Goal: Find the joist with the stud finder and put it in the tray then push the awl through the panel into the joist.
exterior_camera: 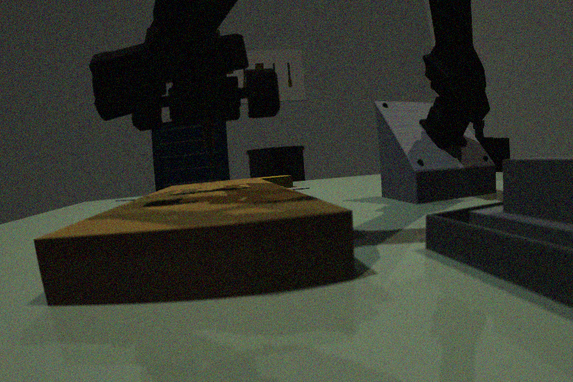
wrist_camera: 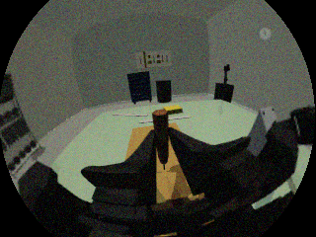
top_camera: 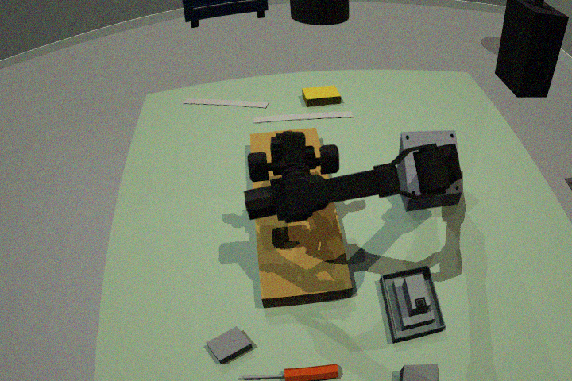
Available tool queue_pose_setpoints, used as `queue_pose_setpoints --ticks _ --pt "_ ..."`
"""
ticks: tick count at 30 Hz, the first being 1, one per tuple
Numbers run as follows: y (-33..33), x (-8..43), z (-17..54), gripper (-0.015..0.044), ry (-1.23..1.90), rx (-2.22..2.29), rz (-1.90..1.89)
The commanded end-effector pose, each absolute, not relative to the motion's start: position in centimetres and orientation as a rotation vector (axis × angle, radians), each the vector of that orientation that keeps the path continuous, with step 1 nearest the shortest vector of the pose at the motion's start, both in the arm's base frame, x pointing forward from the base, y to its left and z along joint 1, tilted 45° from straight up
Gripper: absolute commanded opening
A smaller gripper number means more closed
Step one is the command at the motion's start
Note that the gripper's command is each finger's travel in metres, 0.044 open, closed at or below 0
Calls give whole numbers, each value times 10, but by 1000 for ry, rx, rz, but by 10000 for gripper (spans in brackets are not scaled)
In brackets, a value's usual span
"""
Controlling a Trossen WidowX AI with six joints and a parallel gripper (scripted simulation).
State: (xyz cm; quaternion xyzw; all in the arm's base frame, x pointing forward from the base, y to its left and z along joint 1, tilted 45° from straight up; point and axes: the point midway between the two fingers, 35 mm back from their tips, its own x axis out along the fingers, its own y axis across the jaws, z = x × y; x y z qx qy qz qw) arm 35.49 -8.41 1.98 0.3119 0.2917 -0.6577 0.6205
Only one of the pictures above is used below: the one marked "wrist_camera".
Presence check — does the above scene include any yellow rectangular block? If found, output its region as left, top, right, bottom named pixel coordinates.
left=163, top=106, right=182, bottom=115

